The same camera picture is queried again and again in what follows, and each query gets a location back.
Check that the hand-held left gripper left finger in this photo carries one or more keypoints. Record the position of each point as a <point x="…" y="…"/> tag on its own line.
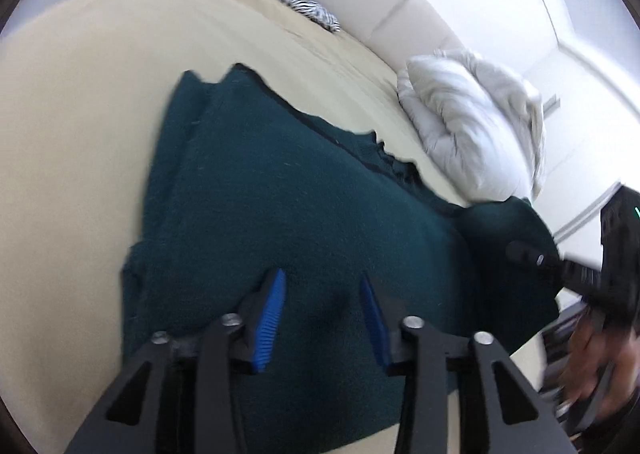
<point x="270" y="319"/>

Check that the white pillow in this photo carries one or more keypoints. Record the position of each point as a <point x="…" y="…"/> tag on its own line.
<point x="470" y="134"/>

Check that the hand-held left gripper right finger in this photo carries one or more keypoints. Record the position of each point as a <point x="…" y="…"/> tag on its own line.
<point x="372" y="319"/>

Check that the bed with beige sheet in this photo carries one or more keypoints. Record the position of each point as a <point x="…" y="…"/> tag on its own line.
<point x="75" y="134"/>

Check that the dark green sweater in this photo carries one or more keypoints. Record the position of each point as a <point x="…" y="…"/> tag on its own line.
<point x="280" y="204"/>

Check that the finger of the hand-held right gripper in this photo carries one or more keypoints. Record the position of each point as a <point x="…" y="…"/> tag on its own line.
<point x="542" y="260"/>

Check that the person's right hand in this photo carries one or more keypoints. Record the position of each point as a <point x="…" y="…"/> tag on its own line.
<point x="595" y="359"/>

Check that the white wardrobe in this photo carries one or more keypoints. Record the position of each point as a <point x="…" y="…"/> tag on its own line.
<point x="590" y="59"/>

